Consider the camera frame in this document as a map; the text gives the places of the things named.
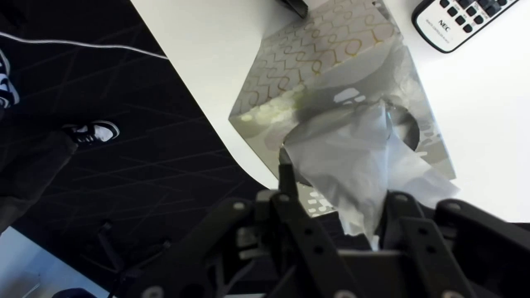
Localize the black white sneaker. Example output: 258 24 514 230
59 119 122 149
0 48 21 109

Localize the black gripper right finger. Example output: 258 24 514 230
375 188 530 298

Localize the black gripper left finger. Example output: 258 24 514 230
112 147 360 298

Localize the white tissue paper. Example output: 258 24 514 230
279 97 460 253

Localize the white floor cable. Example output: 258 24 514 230
0 29 170 61

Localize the grey patterned tissue box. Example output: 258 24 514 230
226 0 460 223

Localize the remote control with buttons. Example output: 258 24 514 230
408 0 521 56

